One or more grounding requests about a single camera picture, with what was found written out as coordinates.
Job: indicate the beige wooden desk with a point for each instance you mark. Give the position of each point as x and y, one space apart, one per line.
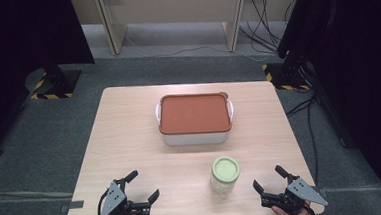
172 8

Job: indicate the white storage box orange lid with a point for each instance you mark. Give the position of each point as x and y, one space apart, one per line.
194 114

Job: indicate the black stand base hazard stripes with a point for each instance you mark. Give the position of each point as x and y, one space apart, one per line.
287 78
55 85

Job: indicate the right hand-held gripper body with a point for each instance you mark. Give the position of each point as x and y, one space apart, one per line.
300 191

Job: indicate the black curtain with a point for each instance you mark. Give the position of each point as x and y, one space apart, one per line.
359 60
24 47

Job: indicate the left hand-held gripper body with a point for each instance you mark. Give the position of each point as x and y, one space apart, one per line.
115 200

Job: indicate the glass jar with green lid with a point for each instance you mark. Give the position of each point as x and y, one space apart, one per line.
225 170

